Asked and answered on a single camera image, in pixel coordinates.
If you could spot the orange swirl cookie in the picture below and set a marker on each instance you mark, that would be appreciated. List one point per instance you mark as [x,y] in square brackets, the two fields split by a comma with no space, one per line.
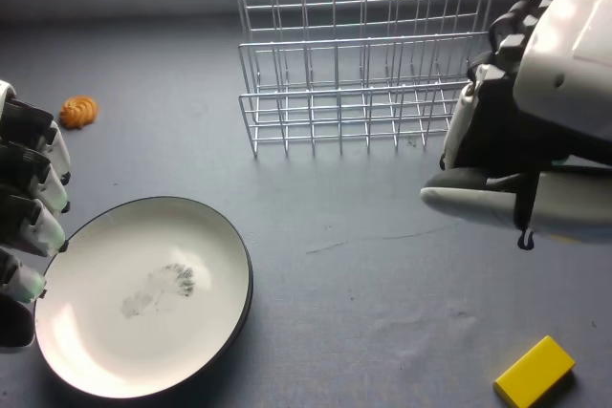
[79,112]

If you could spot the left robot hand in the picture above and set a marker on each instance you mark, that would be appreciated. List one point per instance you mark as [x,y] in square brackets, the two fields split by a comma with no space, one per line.
[28,178]

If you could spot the yellow rectangular block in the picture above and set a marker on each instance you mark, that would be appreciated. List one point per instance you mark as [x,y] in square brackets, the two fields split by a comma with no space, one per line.
[535,372]

